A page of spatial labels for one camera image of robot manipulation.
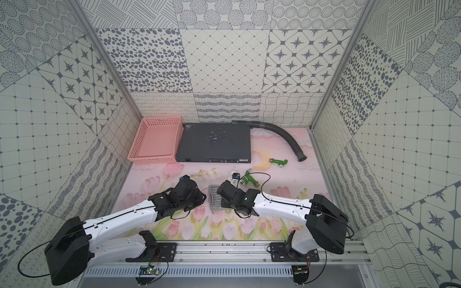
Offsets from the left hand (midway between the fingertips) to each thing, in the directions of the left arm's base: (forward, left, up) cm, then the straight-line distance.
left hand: (206, 191), depth 83 cm
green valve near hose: (+22, -39, -8) cm, 45 cm away
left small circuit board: (-30, +20, -9) cm, 37 cm away
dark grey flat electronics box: (+33, 0, -4) cm, 33 cm away
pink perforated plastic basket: (+33, +36, -3) cm, 49 cm away
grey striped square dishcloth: (-1, -4, -6) cm, 7 cm away
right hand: (-3, -10, -2) cm, 10 cm away
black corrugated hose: (+26, -51, -6) cm, 58 cm away
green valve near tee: (+12, -20, -7) cm, 25 cm away
